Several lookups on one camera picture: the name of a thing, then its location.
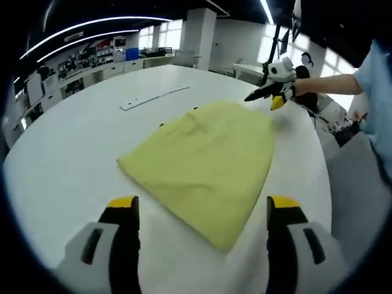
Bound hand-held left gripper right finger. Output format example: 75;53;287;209
265;195;350;294

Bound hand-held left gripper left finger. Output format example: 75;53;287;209
56;195;141;294

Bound yellow grey blue long-sleeve garment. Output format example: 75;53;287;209
116;100;276;252

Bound black tripod stand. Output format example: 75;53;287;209
260;24;290;88

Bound long ceiling light strip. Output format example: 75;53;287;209
260;0;274;23
20;17;175;61
27;29;141;59

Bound person's grey trousers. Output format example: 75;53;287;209
324;134;392;267

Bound person's light blue shirt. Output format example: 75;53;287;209
355;39;392;184

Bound white flat table strip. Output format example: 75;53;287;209
119;86;190;112

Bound white counter cabinet row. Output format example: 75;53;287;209
39;56;172;102

